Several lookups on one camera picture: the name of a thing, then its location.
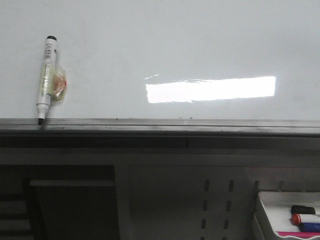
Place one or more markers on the taped orange magnet wrap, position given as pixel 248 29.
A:
pixel 59 84

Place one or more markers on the white black whiteboard marker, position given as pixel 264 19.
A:
pixel 46 80

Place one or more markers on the grey whiteboard ledge tray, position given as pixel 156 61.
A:
pixel 160 133

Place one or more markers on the white marker tray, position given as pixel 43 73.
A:
pixel 273 213

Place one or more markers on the black capped marker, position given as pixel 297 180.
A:
pixel 301 209

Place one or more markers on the red capped marker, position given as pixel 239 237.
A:
pixel 298 219

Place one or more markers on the blue capped marker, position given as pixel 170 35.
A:
pixel 309 227

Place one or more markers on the pink white eraser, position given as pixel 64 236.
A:
pixel 300 235

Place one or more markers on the dark chair frame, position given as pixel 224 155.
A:
pixel 58 202

